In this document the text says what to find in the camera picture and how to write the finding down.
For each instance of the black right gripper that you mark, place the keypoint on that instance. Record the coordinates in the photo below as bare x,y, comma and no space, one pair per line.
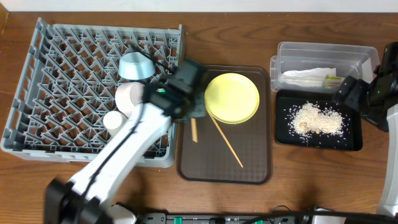
352,98

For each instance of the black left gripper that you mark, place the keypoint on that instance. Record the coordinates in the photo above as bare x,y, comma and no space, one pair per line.
193,101

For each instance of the green yellow snack wrapper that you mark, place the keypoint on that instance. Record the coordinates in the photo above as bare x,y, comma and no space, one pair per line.
331,82

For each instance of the white napkin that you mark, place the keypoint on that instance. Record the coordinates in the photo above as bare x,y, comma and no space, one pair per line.
307,78

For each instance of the yellow round plate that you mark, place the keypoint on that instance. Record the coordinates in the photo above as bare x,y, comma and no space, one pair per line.
232,98

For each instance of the light blue bowl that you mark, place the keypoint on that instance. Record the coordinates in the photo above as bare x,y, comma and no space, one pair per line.
135,66

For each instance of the pink shallow bowl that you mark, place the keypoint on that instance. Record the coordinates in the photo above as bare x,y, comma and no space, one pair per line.
128,95

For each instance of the small white cup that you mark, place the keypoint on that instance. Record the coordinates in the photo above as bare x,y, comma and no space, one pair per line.
113,122

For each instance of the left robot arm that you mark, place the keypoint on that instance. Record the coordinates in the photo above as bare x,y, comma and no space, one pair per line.
88,196

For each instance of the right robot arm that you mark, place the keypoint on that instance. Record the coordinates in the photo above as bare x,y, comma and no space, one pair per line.
388,201

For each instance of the clear plastic waste bin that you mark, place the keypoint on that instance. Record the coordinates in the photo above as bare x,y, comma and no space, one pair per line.
348,60

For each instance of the spilled rice pile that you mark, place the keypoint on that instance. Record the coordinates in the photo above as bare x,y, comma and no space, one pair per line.
313,119

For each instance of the black rectangular tray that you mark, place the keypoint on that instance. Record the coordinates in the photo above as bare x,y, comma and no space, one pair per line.
351,140

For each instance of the brown plastic serving tray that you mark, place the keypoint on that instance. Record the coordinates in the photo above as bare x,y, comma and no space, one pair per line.
210,160

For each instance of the grey plastic dish rack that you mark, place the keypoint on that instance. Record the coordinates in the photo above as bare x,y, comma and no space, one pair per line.
68,84

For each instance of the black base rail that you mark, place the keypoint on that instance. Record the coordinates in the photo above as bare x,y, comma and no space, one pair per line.
163,218

